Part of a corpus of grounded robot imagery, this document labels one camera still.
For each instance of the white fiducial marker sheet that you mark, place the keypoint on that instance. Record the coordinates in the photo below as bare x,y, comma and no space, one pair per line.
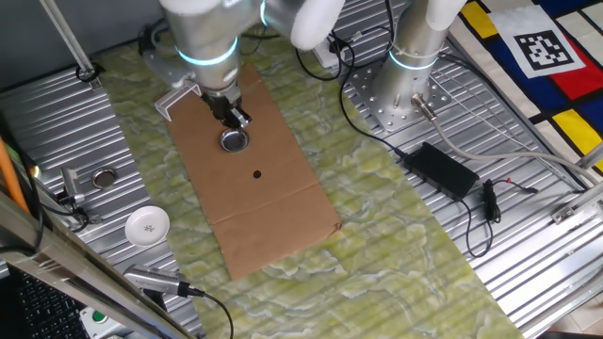
537,42

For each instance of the orange tube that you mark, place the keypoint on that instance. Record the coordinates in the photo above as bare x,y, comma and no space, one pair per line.
10,179

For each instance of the brown cardboard sheet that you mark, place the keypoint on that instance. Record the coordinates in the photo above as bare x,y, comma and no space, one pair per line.
264,221

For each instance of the white power strip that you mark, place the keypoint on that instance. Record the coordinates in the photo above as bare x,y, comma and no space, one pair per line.
325,54

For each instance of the metal clamp tool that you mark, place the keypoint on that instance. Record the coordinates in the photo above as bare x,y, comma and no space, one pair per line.
71,186

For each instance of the silver ribbed camera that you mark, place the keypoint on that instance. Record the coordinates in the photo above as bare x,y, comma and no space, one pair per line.
153,279

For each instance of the white flower print saucer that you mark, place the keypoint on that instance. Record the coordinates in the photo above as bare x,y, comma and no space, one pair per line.
147,226

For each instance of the grey box with green button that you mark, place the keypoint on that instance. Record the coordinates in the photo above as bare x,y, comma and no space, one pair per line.
101,322

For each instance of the black keyboard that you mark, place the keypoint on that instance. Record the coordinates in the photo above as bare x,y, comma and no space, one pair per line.
44,311

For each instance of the aluminium profile with bracket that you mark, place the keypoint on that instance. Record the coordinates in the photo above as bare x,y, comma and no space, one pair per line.
579,202

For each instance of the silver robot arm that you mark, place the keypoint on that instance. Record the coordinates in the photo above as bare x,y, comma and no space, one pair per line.
207,28

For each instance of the fiducial marker board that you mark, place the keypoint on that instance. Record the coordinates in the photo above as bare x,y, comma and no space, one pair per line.
527,89

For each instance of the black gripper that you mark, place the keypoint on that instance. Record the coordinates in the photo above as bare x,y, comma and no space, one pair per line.
221,101

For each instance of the small metal cup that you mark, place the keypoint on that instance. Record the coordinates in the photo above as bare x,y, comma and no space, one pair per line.
234,141

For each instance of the perforated metal robot base plate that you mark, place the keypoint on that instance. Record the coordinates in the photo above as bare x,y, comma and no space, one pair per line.
377,103

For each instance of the black power adapter brick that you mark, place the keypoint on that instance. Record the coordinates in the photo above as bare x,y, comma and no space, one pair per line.
440,170

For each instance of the aluminium frame bar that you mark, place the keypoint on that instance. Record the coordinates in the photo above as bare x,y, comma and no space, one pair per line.
70,268

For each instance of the green marble pattern mat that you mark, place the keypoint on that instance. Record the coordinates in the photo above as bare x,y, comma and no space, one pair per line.
377,263

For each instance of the slanted aluminium pole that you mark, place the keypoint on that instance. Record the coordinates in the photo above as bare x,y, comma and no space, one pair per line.
70,44

